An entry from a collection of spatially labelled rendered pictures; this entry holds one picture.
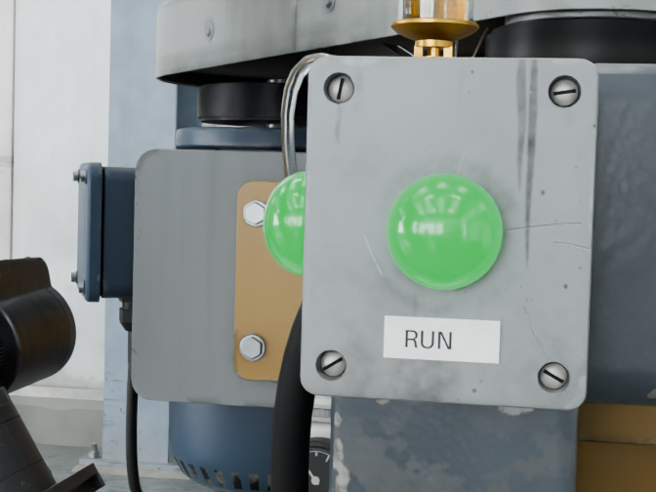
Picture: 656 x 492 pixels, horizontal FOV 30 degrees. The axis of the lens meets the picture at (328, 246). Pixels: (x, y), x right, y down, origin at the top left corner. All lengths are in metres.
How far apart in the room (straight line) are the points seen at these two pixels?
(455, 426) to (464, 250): 0.08
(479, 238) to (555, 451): 0.09
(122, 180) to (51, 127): 5.21
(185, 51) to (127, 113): 4.59
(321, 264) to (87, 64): 5.65
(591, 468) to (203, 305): 0.27
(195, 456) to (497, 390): 0.54
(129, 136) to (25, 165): 0.83
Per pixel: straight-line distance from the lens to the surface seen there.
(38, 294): 0.67
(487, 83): 0.32
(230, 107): 0.83
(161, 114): 5.35
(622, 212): 0.37
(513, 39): 0.49
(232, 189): 0.78
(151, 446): 5.48
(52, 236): 6.01
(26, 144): 6.06
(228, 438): 0.83
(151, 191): 0.79
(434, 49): 0.40
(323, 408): 0.59
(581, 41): 0.48
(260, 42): 0.71
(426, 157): 0.32
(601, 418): 0.62
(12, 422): 0.60
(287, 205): 0.33
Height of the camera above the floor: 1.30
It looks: 3 degrees down
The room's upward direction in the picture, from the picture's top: 2 degrees clockwise
